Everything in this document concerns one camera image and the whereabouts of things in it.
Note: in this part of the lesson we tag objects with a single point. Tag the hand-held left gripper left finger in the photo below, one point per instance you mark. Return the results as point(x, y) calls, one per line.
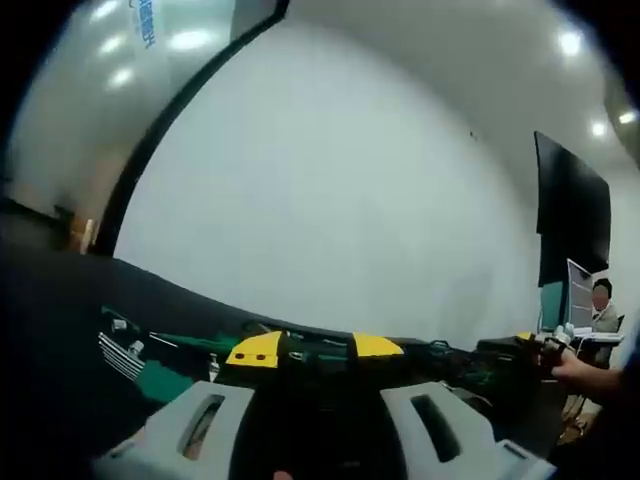
point(210, 450)

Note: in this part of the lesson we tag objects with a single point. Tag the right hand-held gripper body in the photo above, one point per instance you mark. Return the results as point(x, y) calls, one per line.
point(556, 345)

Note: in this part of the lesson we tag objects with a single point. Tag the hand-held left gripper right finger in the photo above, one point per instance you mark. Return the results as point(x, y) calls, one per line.
point(475, 450)

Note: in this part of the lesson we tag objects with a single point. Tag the black toolbox with green inlay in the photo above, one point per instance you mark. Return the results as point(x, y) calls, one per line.
point(170, 382)

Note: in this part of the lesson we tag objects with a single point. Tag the small silver socket tool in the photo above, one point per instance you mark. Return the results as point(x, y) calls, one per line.
point(136, 347)
point(119, 325)

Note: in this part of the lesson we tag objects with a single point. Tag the set of silver wrenches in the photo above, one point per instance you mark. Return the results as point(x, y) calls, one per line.
point(117, 357)

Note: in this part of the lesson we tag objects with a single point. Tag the person's right hand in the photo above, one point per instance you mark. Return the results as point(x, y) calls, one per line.
point(570, 372)

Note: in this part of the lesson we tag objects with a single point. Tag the person's left hand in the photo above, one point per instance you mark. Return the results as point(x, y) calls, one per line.
point(286, 476)

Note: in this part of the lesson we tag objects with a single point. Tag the teal monitor back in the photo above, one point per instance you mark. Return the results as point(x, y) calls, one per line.
point(552, 307)

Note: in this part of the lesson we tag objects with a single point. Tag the white desk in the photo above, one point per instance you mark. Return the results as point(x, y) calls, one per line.
point(597, 338)

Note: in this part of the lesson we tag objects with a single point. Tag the computer monitor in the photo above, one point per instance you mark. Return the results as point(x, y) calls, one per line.
point(580, 295)

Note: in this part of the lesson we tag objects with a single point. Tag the frosted glass partition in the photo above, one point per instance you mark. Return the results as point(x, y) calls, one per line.
point(85, 110)

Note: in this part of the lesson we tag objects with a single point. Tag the black wall screen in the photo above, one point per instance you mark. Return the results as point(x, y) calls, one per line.
point(570, 210)

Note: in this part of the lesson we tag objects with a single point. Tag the black door frame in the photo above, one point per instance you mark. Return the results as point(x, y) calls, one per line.
point(150, 145)

